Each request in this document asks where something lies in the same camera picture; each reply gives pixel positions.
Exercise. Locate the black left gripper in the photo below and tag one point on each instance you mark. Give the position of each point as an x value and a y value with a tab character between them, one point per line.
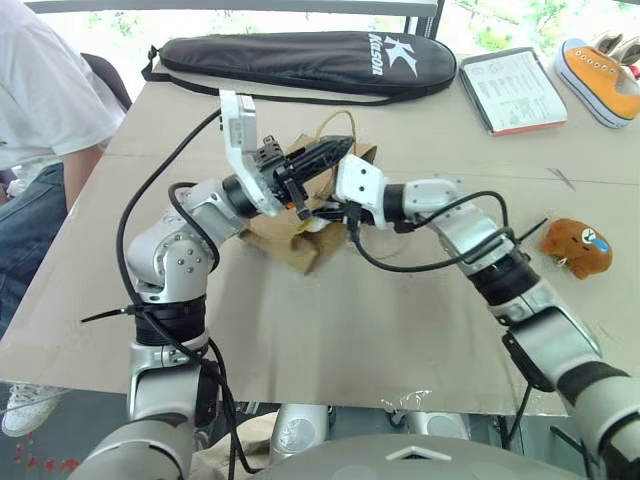
270	160

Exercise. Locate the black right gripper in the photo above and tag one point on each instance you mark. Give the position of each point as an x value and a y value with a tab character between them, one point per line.
362	216

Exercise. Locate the yellow white plush toy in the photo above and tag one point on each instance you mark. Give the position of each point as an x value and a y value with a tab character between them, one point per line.
312	226

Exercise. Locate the brown paper bag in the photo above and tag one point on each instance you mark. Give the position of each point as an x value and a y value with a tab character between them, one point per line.
295	247

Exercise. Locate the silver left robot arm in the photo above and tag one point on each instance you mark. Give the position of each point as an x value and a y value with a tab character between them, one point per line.
170	250

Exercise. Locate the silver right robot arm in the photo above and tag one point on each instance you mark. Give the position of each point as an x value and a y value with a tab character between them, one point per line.
550	330

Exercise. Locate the black racket bag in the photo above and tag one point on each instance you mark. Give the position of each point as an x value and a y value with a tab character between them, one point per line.
300	57

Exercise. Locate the brown plush toy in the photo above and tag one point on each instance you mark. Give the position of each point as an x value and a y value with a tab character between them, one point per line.
575	247

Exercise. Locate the white booklet with red edge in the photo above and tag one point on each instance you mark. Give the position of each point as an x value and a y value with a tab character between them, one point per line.
515	90

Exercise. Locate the silver rounded robot leg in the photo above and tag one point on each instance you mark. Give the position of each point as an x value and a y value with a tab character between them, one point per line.
440	425
300	430

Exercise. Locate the black chair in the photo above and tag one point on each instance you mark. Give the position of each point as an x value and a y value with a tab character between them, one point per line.
112	77

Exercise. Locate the tan cloth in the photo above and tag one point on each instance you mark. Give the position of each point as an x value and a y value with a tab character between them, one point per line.
225	452

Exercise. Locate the silver robot torso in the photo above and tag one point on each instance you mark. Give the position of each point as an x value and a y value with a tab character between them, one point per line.
415	465

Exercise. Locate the orange canvas sneaker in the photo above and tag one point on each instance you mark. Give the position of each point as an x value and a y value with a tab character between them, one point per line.
597	82

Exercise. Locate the person in white shirt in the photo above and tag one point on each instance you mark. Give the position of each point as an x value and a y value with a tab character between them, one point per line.
40	100

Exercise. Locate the beige shoe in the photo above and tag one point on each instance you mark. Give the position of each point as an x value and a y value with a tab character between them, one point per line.
617	47

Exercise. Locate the white sneaker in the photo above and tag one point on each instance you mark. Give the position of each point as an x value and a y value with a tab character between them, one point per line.
27	407

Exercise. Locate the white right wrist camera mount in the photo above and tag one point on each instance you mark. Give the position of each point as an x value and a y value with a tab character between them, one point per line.
361	182

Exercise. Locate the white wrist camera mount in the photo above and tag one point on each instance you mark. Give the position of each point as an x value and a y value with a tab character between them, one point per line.
239	135
361	182

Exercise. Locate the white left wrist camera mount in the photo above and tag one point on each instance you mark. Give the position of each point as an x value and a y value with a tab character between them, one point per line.
239	135

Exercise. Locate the black window frame post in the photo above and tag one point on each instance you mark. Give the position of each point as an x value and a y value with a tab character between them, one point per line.
425	17

